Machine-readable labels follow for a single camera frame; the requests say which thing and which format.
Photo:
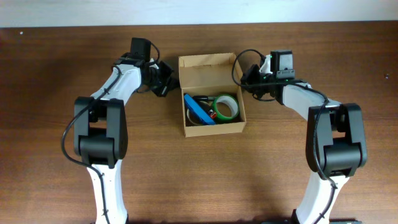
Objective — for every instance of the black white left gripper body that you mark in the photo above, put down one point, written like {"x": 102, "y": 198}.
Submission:
{"x": 165, "y": 78}

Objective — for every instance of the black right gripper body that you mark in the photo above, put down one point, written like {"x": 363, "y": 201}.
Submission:
{"x": 252, "y": 78}

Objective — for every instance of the brown cardboard box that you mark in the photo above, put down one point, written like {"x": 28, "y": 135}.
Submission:
{"x": 210, "y": 75}

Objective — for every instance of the blue plastic case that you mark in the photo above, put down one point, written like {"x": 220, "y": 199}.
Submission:
{"x": 197, "y": 110}

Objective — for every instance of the green tape roll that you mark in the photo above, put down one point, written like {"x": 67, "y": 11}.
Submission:
{"x": 226, "y": 107}

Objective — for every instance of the black silver marker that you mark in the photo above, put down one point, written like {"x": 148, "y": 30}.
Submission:
{"x": 204, "y": 98}

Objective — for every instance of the white tape roll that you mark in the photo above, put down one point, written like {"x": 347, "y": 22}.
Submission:
{"x": 192, "y": 116}

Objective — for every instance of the orange black stapler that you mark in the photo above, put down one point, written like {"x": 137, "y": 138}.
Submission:
{"x": 212, "y": 114}

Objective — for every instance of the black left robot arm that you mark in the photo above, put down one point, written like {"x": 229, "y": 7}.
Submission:
{"x": 99, "y": 124}

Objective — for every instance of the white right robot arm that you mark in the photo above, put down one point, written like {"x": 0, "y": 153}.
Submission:
{"x": 335, "y": 139}

